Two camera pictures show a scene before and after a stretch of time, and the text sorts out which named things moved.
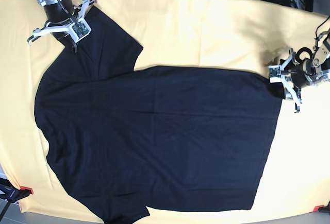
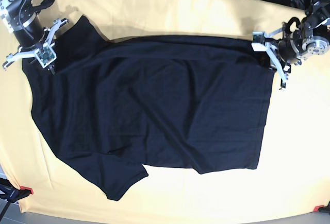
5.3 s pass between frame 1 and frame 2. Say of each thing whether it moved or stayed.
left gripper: moved
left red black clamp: stayed
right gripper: moved
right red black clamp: stayed
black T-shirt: moved
